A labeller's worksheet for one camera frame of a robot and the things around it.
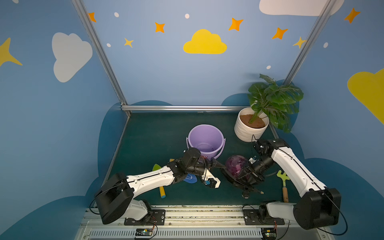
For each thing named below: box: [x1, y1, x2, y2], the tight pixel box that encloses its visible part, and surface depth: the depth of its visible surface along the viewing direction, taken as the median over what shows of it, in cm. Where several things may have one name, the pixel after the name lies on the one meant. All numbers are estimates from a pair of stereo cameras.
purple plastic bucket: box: [186, 124, 226, 159], surface depth 92 cm
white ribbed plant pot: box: [234, 107, 270, 142], surface depth 102 cm
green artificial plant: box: [248, 74, 304, 133], surface depth 82 cm
